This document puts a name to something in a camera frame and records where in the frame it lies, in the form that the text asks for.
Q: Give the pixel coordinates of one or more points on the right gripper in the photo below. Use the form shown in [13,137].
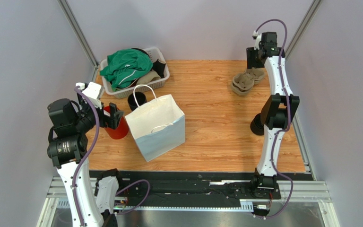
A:
[254,57]

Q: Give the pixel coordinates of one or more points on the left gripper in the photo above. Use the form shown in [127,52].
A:
[112,120]

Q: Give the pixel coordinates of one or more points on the cardboard cup carrier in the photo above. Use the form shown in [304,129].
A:
[243,83]

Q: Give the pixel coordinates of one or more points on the black cup stack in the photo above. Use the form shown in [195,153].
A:
[136,99]

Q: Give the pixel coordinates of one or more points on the white paper bag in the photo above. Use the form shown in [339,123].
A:
[157,126]

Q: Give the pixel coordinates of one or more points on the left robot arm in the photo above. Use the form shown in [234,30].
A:
[67,146]

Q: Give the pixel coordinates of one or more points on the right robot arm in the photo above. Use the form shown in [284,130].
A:
[278,111]

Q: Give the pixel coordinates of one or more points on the red cup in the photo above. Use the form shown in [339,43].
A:
[121,131]

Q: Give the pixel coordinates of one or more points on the green cloth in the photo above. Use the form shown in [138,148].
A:
[125,66]

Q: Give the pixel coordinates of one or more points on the beige cloth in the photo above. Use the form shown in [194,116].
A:
[149,77]

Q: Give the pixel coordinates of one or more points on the black cloth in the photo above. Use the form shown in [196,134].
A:
[158,66]

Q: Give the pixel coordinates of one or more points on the white plastic basket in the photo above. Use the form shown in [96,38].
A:
[124,93]

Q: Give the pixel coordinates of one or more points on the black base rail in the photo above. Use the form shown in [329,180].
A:
[190,189]

